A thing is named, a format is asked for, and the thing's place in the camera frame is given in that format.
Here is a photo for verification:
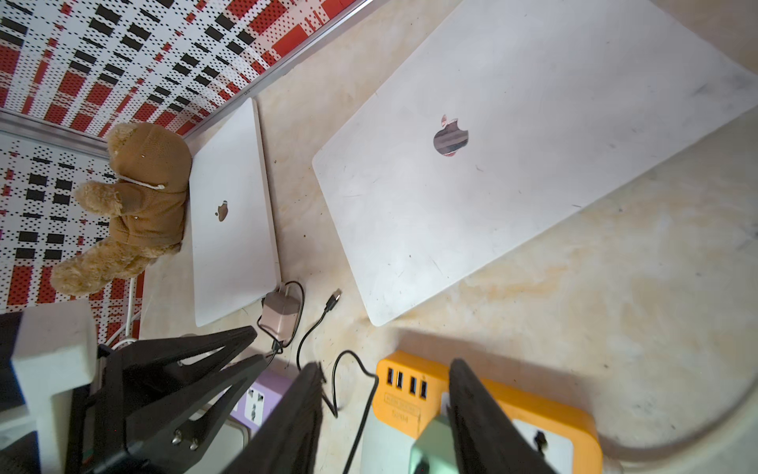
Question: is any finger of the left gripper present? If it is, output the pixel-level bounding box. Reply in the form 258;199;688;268
124;355;268;468
109;326;258;394

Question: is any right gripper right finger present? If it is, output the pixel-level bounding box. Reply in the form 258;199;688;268
447;359;553;473

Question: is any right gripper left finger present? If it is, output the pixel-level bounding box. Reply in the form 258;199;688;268
224;363;323;473

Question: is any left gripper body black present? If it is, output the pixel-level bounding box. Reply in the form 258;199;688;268
64;346;136;473

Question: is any green charger adapter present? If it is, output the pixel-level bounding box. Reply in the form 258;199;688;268
409;416;459;474

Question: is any black cable of pink charger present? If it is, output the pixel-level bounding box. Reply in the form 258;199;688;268
255;279;306;359

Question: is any pink charger adapter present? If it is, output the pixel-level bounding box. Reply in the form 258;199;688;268
258;290;302;347

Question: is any silver laptop front left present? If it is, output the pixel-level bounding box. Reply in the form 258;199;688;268
187;418;251;474

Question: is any white laptop back left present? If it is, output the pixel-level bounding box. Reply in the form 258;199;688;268
189;99;280;327

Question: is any white laptop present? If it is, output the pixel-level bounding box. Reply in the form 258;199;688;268
189;99;280;327
313;1;757;327

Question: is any white laptop back right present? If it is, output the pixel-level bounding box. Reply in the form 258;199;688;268
313;1;757;327

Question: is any purple power strip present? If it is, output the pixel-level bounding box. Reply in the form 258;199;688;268
231;369;292;434

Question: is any orange power strip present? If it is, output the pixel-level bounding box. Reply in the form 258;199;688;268
362;352;603;473

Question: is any brown teddy bear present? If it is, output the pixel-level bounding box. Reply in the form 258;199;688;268
51;122;193;296

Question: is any black cable back right laptop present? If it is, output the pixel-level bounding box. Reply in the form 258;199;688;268
294;288;380;474

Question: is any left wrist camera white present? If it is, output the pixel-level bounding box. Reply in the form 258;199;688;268
1;300;97;473

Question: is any white cable of orange strip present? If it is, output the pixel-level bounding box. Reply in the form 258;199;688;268
597;372;758;474

